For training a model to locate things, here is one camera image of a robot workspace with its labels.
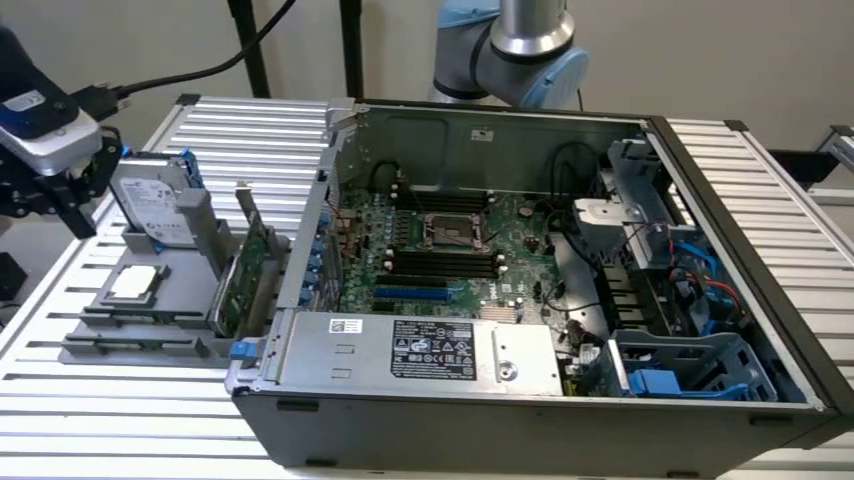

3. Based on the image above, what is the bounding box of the black box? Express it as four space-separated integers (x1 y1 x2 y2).
0 251 29 302

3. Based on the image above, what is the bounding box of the blue expansion slot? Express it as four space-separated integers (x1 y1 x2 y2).
372 285 450 304

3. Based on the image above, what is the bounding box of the blue case latch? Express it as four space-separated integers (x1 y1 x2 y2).
227 338 260 370

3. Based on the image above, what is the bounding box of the short black wire loop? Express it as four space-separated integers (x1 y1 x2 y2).
371 160 403 192

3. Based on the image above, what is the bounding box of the black camera cable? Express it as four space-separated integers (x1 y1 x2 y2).
69 0 299 122

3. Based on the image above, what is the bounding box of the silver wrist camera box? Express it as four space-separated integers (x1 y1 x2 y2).
0 93 104 177

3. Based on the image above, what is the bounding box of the green motherboard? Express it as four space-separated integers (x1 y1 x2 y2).
330 184 579 324

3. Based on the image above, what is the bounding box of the hard disk with blue bracket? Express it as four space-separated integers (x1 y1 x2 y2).
108 147 206 254

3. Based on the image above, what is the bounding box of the silver chipset heatsink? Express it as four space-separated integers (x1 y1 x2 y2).
479 305 523 324

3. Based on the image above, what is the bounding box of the green graphics card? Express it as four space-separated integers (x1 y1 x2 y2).
207 180 280 337

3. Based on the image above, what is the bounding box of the long black expansion slot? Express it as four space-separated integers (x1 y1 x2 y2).
372 273 450 288

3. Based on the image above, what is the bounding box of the silver power supply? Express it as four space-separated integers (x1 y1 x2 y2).
262 309 567 397

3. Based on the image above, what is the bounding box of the grey parts rack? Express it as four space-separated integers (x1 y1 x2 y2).
57 188 296 371

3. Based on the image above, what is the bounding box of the black stand pole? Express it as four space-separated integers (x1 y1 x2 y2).
224 0 272 99
338 0 366 99

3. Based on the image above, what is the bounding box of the black open PC case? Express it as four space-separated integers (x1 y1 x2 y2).
224 97 854 470

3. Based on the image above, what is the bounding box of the red wire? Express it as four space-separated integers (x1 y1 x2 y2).
670 277 746 316

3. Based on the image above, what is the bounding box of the blue plastic disk bay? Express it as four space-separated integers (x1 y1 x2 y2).
578 327 783 402

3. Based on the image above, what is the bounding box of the aluminium side table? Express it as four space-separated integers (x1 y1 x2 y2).
805 123 854 207

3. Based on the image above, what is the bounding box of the CPU socket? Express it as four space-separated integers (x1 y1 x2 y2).
411 209 487 250

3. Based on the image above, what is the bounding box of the silver CPU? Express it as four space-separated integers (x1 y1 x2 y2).
108 264 170 302

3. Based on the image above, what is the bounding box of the green RAM stick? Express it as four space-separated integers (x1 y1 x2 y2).
80 307 206 322
63 336 203 352

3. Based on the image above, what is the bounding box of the grey metal disk bay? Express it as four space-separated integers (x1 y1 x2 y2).
597 138 703 284

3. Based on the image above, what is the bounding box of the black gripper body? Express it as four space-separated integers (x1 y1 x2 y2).
0 127 125 202

